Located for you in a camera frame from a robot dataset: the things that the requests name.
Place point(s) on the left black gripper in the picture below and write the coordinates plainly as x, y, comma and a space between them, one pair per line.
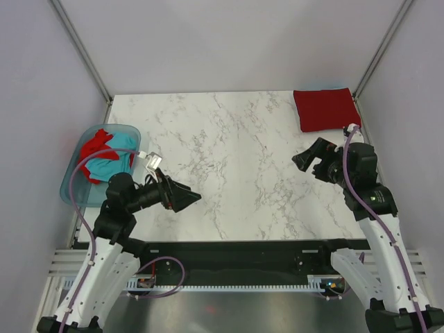
173, 194

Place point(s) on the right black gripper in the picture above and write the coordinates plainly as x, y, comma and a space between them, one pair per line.
322, 148

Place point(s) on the bright red t shirt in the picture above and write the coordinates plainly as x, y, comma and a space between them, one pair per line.
99, 169

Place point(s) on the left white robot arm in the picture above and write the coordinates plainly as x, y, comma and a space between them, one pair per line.
113, 257

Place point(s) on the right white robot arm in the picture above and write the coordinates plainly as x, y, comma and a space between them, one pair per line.
393, 299

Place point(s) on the folded dark red t shirt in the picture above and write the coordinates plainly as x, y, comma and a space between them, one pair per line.
326, 109

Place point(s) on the teal t shirt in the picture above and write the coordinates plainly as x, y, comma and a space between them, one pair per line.
123, 140

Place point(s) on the translucent blue plastic bin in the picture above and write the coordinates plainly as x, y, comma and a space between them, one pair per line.
101, 152

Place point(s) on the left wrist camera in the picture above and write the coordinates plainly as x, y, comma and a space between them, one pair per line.
151, 161

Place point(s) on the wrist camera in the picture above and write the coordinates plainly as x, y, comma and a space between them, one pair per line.
352, 129
151, 161

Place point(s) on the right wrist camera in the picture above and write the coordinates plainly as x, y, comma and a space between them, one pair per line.
352, 129

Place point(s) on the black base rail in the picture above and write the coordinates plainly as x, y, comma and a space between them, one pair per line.
243, 262

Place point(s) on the white slotted cable duct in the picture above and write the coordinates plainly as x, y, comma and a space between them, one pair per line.
312, 283

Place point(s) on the left aluminium frame post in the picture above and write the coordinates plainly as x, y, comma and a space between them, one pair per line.
81, 49

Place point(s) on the aluminium frame post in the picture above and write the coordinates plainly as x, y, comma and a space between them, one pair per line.
81, 49
385, 43

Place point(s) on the right aluminium frame post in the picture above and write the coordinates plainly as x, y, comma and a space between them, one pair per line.
385, 43

